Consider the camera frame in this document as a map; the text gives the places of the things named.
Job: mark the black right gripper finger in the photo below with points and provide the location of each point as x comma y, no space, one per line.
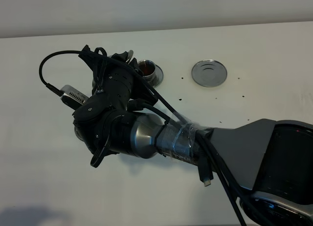
96,64
139,90

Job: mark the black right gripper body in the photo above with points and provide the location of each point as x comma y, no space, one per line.
104,120

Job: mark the stainless steel teapot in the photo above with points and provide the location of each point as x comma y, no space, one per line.
118,67

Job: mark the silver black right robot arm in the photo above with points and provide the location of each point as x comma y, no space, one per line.
266,165

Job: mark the far stainless steel teacup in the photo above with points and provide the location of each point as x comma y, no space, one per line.
148,69

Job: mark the round steel teapot saucer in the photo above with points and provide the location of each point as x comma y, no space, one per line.
209,73

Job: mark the far steel saucer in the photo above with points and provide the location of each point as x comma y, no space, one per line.
157,80

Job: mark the near steel saucer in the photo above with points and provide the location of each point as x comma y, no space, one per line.
78,134

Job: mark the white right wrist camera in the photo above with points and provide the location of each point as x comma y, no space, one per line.
72,97

